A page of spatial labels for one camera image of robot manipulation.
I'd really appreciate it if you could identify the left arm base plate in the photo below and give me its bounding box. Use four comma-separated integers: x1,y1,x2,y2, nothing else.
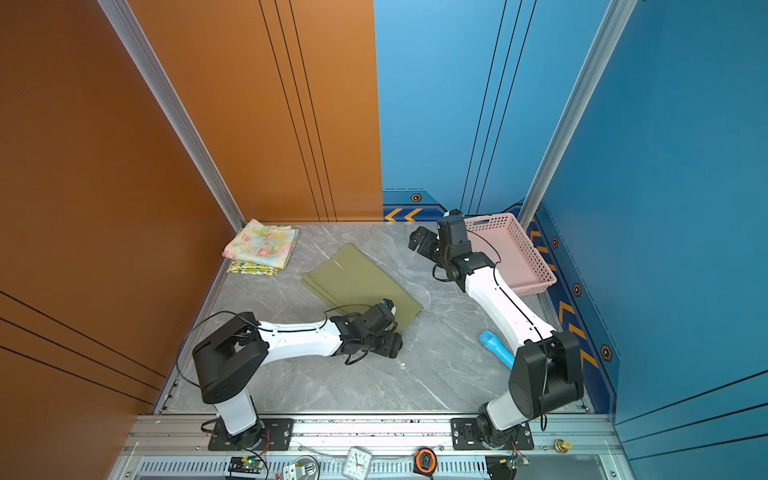
201,418,294,453

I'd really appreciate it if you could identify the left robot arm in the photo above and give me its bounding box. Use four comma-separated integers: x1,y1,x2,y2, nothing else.
192,299,403,448

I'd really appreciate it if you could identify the pastel floral skirt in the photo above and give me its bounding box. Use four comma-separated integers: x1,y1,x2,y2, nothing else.
222,219,299,269

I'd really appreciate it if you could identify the green circuit board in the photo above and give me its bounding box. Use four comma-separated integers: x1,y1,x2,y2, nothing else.
227,456,269,479

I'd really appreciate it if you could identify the olive green skirt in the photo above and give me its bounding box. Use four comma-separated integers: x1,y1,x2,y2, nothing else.
300,243,423,333

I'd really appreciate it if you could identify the lemon print skirt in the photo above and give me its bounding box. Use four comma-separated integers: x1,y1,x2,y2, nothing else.
227,261,280,276

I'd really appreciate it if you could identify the black board with wires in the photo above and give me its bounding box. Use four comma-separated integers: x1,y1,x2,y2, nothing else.
485,454,530,480

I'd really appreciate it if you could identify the orange black tape measure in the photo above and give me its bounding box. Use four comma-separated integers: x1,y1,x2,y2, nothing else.
413,447,437,479

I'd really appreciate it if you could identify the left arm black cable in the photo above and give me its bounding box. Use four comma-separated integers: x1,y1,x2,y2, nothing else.
175,310,241,390

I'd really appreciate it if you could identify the pink plastic basket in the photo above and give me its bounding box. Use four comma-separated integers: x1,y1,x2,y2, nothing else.
465,213,556,297

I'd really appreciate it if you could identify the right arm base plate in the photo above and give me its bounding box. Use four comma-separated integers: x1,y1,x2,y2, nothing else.
450,416,535,451

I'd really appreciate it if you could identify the light blue plastic tube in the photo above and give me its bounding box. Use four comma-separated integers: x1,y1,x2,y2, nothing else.
479,330,515,370

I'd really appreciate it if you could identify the brass round knob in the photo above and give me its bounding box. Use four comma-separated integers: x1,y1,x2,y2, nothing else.
554,439,573,454

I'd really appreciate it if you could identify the white square clock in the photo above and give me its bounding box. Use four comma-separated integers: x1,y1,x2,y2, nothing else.
342,447,373,480

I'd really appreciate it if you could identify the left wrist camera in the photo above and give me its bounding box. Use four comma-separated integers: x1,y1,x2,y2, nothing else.
381,299,396,317

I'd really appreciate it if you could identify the white power plug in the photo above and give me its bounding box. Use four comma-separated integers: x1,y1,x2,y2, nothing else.
281,456,320,480

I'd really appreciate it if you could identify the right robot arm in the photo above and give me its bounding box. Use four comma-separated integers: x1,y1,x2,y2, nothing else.
408,210,584,449

